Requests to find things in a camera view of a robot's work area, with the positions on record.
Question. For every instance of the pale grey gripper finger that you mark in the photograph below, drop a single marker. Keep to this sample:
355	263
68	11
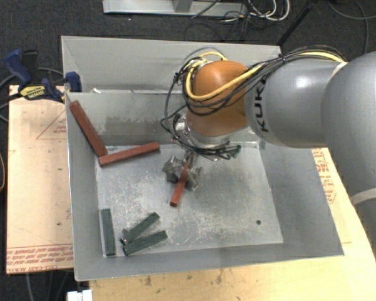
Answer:
195	177
171	169

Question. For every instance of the red-brown block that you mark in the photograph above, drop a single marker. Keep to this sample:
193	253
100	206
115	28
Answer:
178	190
87	127
128	154

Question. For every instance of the grey metal bin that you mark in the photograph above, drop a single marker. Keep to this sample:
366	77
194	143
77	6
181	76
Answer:
225	199

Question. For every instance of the dark green flat block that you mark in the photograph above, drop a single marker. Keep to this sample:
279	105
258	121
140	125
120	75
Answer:
141	227
108	232
145	242

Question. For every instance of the brown cardboard board, red print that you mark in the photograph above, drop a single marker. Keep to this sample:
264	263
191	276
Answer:
37	183

